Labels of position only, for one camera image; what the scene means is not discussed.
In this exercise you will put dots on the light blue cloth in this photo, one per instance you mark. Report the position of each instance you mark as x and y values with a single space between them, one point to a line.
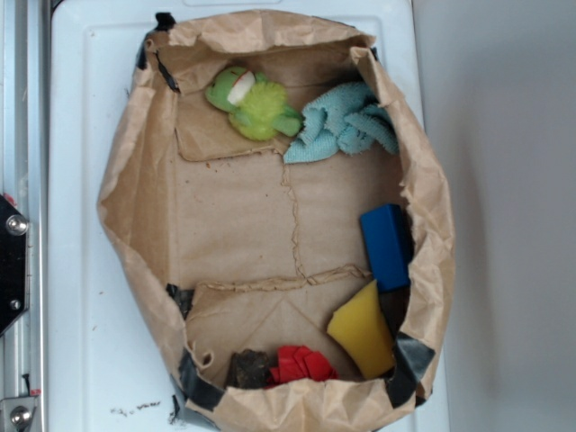
346 118

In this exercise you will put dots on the brown paper bag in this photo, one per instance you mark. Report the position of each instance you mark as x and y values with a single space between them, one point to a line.
228 248

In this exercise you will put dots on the blue rectangular block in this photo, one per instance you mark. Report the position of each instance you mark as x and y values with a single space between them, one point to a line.
389 247

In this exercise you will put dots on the green plush frog toy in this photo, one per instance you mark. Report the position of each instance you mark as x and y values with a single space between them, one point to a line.
257 107

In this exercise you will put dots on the yellow sponge wedge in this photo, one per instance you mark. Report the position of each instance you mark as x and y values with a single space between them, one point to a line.
361 329

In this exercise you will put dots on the red crumpled plastic piece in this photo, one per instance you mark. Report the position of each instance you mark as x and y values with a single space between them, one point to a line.
300 362

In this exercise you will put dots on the dark brown block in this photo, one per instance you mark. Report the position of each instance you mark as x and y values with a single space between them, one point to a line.
249 370

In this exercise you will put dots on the black metal bracket plate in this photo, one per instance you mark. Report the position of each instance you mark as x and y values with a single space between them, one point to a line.
14 264

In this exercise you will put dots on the aluminium frame rail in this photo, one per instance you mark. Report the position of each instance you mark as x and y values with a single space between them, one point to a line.
25 105

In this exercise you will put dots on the silver corner bracket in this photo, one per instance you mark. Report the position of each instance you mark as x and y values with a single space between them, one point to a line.
17 414

